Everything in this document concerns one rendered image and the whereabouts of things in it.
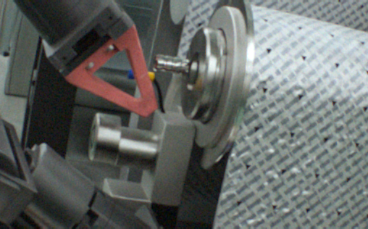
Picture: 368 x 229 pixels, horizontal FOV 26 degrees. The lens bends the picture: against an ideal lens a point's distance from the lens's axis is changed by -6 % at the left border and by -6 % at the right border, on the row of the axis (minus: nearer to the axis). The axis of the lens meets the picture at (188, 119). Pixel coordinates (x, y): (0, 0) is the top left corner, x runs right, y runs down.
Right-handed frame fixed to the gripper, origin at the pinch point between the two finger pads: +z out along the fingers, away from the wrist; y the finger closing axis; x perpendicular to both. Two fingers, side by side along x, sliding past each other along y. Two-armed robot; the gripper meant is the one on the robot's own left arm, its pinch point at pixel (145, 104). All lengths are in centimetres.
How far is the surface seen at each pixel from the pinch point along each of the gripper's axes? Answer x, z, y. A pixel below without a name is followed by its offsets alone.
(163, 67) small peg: 3.1, -1.4, -0.1
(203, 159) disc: 0.7, 5.8, 2.4
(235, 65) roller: 7.0, 0.2, 6.9
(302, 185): 5.2, 10.9, 7.8
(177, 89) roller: 3.1, 4.9, -14.1
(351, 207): 7.4, 15.7, 7.9
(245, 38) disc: 8.8, -0.9, 7.0
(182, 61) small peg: 4.5, -0.6, -0.3
